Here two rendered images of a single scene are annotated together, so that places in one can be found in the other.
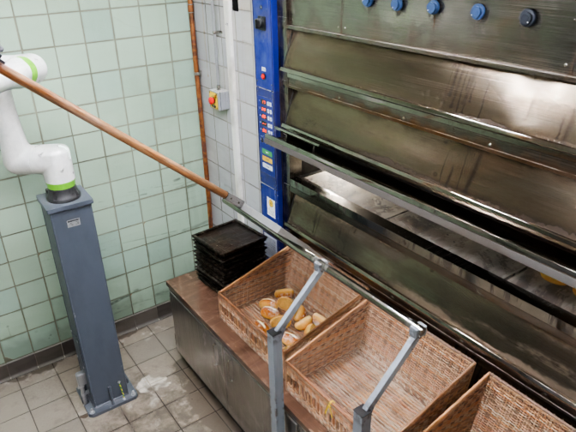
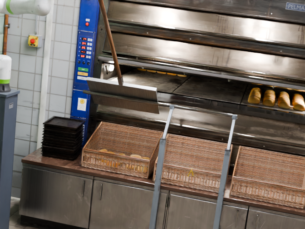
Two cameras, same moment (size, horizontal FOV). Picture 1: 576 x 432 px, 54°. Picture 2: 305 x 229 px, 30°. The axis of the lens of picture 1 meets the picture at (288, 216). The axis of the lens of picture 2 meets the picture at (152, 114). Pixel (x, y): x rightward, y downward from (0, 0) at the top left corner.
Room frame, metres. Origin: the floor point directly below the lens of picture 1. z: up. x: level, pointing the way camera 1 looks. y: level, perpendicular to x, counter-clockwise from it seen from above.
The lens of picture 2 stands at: (-1.18, 2.96, 2.04)
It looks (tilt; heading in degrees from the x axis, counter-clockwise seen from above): 13 degrees down; 316
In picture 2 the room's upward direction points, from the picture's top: 7 degrees clockwise
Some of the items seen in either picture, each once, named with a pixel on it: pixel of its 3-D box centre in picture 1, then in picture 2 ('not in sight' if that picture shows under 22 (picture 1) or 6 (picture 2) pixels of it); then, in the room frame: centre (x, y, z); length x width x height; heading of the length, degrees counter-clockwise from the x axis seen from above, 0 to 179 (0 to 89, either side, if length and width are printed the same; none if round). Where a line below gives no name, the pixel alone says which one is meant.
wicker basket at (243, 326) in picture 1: (291, 303); (123, 148); (2.17, 0.00, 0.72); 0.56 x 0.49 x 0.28; 35
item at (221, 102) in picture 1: (219, 99); (34, 40); (3.04, 0.36, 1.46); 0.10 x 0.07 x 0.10; 35
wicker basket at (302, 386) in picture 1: (375, 376); (194, 161); (1.68, -0.32, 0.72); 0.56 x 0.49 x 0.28; 36
